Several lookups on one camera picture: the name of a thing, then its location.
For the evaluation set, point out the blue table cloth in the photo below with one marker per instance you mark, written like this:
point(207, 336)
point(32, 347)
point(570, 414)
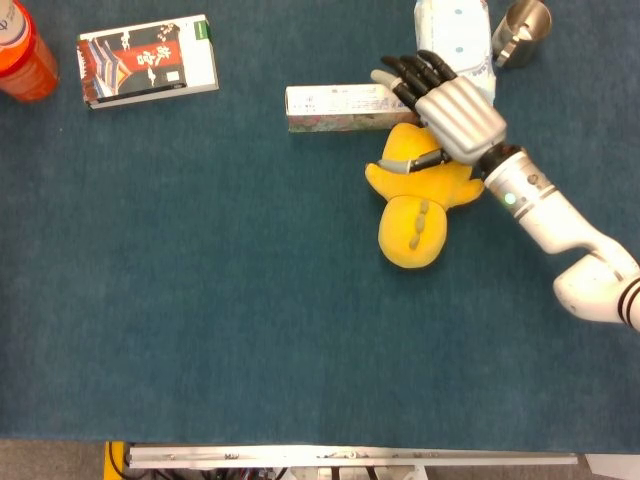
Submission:
point(250, 300)

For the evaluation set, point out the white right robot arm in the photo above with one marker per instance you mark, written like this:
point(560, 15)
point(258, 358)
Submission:
point(560, 215)

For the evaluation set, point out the yellow plush toy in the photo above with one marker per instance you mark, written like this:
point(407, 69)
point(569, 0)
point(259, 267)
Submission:
point(415, 220)

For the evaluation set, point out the white wet wipes pack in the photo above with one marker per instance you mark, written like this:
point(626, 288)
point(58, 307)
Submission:
point(452, 35)

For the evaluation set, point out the aluminium frame rail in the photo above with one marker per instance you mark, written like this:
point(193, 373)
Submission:
point(350, 456)

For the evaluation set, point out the red and white printed box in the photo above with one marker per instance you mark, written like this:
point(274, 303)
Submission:
point(145, 62)

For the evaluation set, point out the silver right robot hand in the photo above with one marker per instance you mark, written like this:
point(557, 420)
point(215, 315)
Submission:
point(457, 117)

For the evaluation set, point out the floral tissue box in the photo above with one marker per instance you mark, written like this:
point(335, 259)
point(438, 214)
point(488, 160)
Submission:
point(335, 107)

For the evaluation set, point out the orange plastic bottle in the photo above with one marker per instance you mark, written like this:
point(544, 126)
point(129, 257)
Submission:
point(22, 62)

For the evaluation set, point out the stainless steel cup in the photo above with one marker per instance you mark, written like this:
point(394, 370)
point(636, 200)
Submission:
point(525, 35)

